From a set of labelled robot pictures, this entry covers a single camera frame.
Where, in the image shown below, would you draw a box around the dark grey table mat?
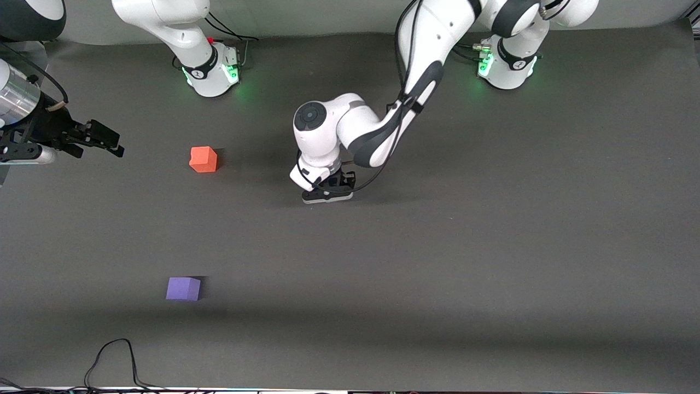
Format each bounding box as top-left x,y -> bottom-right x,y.
0,19 -> 700,392

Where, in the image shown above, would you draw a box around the orange foam block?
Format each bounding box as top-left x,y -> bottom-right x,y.
189,146 -> 218,173

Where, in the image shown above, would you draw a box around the purple foam block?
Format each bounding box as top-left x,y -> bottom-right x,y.
166,277 -> 202,302

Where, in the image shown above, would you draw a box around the thin black looped cable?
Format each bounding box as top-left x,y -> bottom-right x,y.
84,338 -> 167,392

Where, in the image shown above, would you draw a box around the black right arm base cables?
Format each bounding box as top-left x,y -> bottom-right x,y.
205,12 -> 260,69

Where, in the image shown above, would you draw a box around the black left arm base cables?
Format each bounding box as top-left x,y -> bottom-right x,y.
452,43 -> 493,63

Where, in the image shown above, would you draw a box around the black arm base cables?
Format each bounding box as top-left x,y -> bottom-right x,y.
205,12 -> 260,69
452,43 -> 493,63

